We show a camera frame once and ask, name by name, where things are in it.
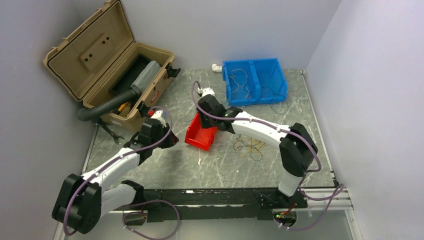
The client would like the red plastic bin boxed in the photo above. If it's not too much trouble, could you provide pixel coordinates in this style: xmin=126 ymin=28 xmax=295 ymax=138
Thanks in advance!
xmin=184 ymin=113 xmax=218 ymax=152

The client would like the blue divided plastic bin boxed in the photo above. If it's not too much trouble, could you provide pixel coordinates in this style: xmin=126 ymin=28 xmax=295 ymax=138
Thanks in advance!
xmin=222 ymin=58 xmax=289 ymax=107

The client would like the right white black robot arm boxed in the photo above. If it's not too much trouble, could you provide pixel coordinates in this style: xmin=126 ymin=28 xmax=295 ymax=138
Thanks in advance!
xmin=196 ymin=94 xmax=318 ymax=208

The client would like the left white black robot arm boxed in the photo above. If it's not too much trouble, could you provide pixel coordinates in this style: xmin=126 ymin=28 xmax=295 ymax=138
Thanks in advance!
xmin=51 ymin=118 xmax=179 ymax=236

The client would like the white pipe elbow fitting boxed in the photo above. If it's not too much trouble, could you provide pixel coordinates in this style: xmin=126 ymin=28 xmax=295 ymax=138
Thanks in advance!
xmin=211 ymin=63 xmax=223 ymax=73

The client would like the black metal wrench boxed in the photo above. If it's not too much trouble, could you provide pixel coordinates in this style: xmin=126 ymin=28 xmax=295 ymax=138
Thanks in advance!
xmin=96 ymin=120 xmax=125 ymax=145

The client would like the grey canister in toolbox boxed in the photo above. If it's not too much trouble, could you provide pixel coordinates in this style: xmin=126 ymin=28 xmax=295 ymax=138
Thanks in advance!
xmin=130 ymin=60 xmax=162 ymax=96

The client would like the tan open toolbox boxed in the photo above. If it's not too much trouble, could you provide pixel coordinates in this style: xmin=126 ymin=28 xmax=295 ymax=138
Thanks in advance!
xmin=43 ymin=0 xmax=179 ymax=133

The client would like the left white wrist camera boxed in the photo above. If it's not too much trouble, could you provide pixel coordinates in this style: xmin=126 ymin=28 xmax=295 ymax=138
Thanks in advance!
xmin=148 ymin=109 xmax=166 ymax=126

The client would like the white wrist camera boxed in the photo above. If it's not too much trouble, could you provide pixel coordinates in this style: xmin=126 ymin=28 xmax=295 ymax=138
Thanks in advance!
xmin=148 ymin=109 xmax=166 ymax=126
xmin=197 ymin=87 xmax=215 ymax=97

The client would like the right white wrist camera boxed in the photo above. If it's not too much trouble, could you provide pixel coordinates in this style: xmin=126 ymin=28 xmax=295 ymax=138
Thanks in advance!
xmin=197 ymin=87 xmax=215 ymax=97

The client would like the black aluminium base frame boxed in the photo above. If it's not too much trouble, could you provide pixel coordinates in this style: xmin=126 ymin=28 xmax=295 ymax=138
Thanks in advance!
xmin=109 ymin=187 xmax=353 ymax=223

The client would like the black corrugated hose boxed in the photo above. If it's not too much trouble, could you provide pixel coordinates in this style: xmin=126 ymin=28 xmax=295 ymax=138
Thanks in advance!
xmin=76 ymin=90 xmax=140 ymax=121

